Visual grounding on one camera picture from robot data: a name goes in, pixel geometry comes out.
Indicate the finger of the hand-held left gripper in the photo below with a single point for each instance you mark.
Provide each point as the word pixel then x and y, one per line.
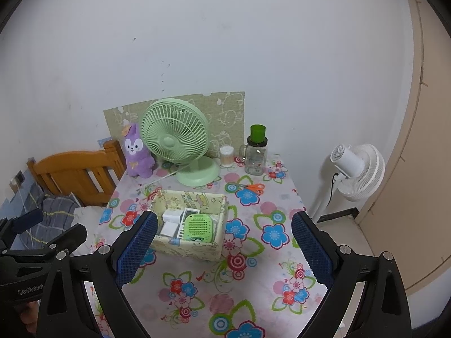
pixel 67 237
pixel 28 218

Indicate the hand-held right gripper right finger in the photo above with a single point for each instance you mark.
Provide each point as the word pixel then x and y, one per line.
pixel 312 250

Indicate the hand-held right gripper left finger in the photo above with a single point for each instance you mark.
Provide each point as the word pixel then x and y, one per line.
pixel 137 250

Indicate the yellow printed storage box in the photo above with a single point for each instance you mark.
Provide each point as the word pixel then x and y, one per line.
pixel 183 250

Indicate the white remote with screen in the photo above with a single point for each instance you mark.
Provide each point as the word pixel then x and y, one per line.
pixel 180 232

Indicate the green round perforated device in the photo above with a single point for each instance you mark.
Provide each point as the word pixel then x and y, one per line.
pixel 199 229

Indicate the person's left hand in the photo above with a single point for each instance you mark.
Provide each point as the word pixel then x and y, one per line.
pixel 28 317

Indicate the white cloth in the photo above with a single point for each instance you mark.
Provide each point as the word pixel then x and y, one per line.
pixel 88 218

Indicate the grey plaid blanket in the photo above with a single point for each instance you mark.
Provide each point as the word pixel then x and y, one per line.
pixel 56 207

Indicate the white adapter block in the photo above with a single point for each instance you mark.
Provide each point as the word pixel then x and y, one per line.
pixel 171 216

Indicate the wooden bed headboard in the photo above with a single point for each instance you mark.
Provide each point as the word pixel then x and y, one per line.
pixel 70 165

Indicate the floral tablecloth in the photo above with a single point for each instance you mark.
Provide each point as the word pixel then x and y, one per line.
pixel 246 278

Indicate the purple plush toy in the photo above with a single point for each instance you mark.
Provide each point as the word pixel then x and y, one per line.
pixel 135 162

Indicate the white standing fan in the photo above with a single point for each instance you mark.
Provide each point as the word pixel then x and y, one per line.
pixel 352 165

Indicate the light blue item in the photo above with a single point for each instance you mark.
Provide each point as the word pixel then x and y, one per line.
pixel 103 141

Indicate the glass mug jar green lid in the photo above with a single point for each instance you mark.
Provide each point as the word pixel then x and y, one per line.
pixel 255 162

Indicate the green desk fan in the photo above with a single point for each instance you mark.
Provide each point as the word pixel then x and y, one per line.
pixel 169 141

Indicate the clear cotton swab container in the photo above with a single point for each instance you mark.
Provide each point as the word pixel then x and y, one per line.
pixel 227 158

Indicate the beige door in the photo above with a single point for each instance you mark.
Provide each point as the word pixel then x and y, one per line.
pixel 422 148

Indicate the green printed wall sheet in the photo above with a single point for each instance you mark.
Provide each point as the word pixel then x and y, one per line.
pixel 229 112

